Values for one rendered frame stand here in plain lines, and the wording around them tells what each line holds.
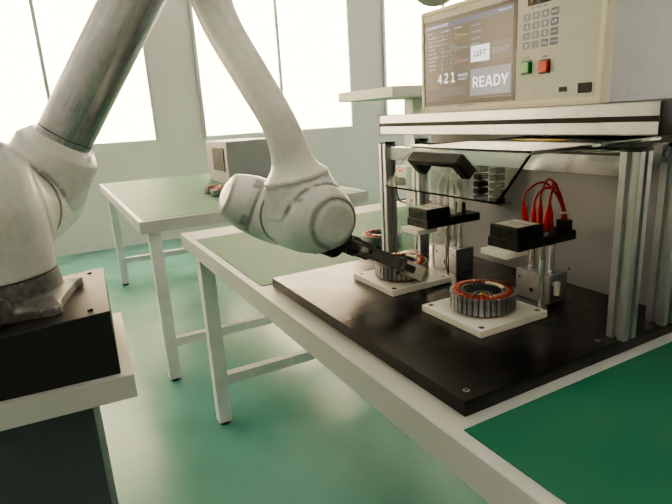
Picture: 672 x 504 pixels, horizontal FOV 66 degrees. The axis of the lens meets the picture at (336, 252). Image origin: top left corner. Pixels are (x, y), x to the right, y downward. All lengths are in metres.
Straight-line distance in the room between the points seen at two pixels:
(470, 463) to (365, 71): 5.87
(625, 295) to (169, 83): 4.98
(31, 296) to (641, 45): 1.03
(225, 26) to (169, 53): 4.63
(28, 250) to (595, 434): 0.83
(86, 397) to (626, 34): 0.99
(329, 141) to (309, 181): 5.30
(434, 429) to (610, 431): 0.20
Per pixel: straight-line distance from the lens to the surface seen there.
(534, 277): 1.01
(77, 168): 1.09
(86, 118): 1.09
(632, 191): 0.84
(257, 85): 0.82
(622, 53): 0.95
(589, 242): 1.09
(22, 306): 0.93
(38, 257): 0.94
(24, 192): 0.94
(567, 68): 0.95
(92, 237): 5.45
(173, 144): 5.47
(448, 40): 1.16
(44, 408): 0.91
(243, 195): 0.88
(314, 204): 0.73
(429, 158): 0.74
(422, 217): 1.10
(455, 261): 1.16
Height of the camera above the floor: 1.12
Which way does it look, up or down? 15 degrees down
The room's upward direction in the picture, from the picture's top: 3 degrees counter-clockwise
